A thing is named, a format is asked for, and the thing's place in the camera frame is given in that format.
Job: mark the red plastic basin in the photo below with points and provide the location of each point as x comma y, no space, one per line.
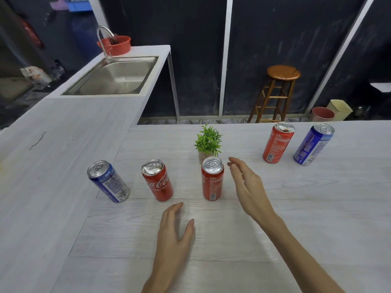
120,47

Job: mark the person's right hand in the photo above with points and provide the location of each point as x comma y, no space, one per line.
252,195

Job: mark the red can white script logo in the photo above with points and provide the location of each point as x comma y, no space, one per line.
158,183

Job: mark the person's left forearm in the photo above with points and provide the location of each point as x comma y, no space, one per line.
160,283

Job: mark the wooden bar stool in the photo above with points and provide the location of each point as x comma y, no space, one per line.
283,73

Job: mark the cream waste bin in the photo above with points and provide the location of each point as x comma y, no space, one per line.
340,109

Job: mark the person's right thumb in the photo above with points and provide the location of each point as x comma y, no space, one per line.
235,175

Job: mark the pink waste bin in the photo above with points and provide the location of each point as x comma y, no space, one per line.
322,115

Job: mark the white shelf board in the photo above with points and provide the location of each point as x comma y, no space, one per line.
381,87

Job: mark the small green potted plant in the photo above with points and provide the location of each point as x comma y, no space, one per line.
208,141

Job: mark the blue plastic crate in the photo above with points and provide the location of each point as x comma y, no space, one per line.
80,5

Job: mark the person's right forearm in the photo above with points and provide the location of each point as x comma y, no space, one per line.
299,259

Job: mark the red soda can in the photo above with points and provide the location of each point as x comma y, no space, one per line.
276,146
212,183

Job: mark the white plastic bag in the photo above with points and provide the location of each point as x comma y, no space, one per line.
36,75

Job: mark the blue soda can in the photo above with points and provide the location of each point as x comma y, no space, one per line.
311,146
110,183

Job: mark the person's left thumb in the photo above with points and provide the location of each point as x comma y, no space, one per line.
188,230

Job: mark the chrome faucet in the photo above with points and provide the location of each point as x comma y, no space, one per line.
102,42

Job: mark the person's left hand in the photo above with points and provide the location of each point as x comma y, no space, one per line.
169,241

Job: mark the white metal frame post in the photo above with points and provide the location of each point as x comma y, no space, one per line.
225,57
339,54

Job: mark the stainless steel sink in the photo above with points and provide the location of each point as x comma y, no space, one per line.
116,77

